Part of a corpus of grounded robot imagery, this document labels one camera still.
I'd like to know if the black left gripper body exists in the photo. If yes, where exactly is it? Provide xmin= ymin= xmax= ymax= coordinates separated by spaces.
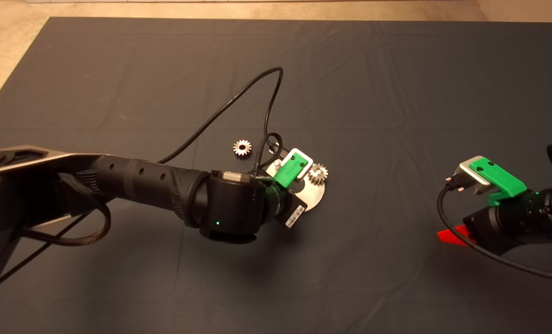
xmin=264 ymin=185 xmax=308 ymax=229

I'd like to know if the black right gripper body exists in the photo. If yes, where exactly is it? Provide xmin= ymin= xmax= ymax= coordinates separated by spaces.
xmin=462 ymin=189 xmax=552 ymax=256

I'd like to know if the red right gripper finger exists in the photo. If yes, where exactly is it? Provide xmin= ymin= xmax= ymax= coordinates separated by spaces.
xmin=437 ymin=225 xmax=475 ymax=246

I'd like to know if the steel planetary gear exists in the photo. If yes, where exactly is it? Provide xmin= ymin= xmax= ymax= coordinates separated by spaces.
xmin=308 ymin=163 xmax=329 ymax=185
xmin=233 ymin=139 xmax=252 ymax=159

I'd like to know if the round metal carrier plate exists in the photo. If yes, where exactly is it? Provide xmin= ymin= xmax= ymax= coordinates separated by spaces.
xmin=265 ymin=160 xmax=325 ymax=212

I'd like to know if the dark grey table cloth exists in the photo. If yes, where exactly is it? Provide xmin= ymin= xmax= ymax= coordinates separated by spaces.
xmin=0 ymin=18 xmax=552 ymax=334

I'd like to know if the green left camera mount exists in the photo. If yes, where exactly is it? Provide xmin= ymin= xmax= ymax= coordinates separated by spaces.
xmin=274 ymin=152 xmax=310 ymax=190

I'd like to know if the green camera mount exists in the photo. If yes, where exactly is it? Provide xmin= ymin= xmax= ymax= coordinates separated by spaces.
xmin=469 ymin=158 xmax=528 ymax=207
xmin=274 ymin=152 xmax=310 ymax=190

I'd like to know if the green right camera mount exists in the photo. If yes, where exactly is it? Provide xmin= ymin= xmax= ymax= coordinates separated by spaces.
xmin=469 ymin=158 xmax=528 ymax=207

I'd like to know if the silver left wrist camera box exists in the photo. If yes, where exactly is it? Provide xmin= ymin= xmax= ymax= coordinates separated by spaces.
xmin=276 ymin=148 xmax=314 ymax=181

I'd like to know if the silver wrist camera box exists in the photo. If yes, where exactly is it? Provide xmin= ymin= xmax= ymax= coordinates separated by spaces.
xmin=457 ymin=156 xmax=492 ymax=194
xmin=276 ymin=148 xmax=314 ymax=181

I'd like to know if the black right camera cable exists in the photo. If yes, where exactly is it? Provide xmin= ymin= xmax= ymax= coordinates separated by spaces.
xmin=437 ymin=176 xmax=552 ymax=283

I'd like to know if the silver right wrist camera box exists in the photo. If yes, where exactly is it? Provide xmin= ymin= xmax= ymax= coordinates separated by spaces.
xmin=457 ymin=156 xmax=492 ymax=194

